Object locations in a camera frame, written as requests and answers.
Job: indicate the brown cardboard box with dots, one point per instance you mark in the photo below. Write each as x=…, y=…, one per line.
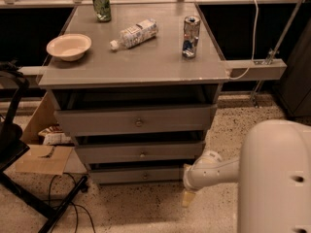
x=40, y=158

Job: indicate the grey middle drawer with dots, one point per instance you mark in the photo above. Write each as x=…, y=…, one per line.
x=117, y=153

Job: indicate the green soda can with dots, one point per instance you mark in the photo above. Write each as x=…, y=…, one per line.
x=102, y=10

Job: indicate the grey drawer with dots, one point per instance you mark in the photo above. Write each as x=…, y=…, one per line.
x=117, y=153
x=139, y=175
x=119, y=121

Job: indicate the grey bottom drawer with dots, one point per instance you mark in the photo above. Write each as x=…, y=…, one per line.
x=139, y=175

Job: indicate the black chair stand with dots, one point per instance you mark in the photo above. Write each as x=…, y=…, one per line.
x=12, y=148

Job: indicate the clear plastic water bottle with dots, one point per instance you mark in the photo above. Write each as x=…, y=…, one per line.
x=135, y=35

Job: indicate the dark cabinet on right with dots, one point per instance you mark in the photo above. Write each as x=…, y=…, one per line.
x=294, y=89

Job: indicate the silver blue energy can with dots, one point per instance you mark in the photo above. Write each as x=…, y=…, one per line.
x=191, y=36

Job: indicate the white bowl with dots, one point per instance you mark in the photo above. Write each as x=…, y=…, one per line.
x=69, y=47

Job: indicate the metal rail bar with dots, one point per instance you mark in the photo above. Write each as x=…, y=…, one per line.
x=255, y=70

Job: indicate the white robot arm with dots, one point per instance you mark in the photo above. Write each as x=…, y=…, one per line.
x=273, y=173

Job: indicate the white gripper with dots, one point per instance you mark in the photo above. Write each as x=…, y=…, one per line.
x=193, y=180

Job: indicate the grey top drawer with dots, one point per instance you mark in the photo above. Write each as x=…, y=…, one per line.
x=119, y=121

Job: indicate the grey drawer cabinet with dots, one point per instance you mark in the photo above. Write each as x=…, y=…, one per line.
x=152, y=74

